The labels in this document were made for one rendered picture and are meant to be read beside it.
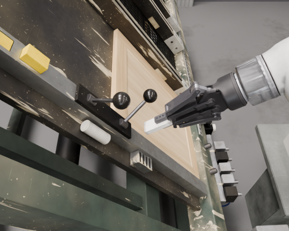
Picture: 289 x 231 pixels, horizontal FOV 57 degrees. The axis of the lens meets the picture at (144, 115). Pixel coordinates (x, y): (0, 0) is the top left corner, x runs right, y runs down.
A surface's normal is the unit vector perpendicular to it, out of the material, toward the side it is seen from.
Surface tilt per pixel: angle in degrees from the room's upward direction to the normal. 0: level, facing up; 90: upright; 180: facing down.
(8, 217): 90
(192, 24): 0
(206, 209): 34
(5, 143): 56
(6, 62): 90
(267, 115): 0
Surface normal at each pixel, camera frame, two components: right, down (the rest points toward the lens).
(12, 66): 0.04, 0.79
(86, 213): 0.83, -0.37
